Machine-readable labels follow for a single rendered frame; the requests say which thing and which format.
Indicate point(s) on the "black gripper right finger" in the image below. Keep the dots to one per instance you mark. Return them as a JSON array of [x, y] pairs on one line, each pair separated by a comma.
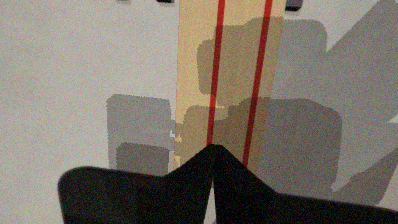
[[242, 198]]

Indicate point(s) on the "tan strip with red stripes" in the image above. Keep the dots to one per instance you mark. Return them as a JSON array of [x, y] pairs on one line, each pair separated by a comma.
[[227, 52]]

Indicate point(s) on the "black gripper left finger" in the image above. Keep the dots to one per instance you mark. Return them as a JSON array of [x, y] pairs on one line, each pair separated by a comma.
[[92, 195]]

